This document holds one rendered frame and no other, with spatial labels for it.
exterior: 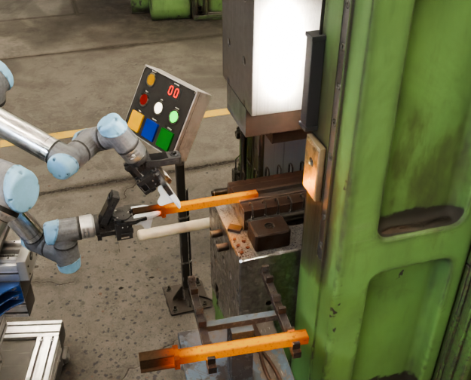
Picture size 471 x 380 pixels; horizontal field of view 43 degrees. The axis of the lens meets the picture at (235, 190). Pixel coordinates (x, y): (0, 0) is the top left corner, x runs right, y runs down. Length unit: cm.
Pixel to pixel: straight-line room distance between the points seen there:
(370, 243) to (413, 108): 38
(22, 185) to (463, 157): 118
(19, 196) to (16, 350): 115
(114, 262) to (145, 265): 17
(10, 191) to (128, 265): 172
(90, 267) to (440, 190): 208
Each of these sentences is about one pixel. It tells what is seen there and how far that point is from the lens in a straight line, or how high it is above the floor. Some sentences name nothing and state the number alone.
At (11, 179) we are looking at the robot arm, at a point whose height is 130.
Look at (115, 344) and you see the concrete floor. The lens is 291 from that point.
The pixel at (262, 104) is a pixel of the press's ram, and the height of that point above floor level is 140.
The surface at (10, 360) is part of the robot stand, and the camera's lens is 269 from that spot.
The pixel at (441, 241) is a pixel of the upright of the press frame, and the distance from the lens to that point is 181.
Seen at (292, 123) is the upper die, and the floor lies 130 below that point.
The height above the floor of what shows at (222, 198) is 101.
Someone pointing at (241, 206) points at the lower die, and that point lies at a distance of 199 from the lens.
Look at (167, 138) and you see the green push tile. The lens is 233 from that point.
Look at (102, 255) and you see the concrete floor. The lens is 339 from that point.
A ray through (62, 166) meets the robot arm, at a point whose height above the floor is 128.
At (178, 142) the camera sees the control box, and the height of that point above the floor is 102.
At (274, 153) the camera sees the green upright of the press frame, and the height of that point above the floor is 103.
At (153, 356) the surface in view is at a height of 105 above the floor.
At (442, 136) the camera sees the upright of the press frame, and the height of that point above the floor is 139.
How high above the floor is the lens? 216
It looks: 34 degrees down
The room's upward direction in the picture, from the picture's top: straight up
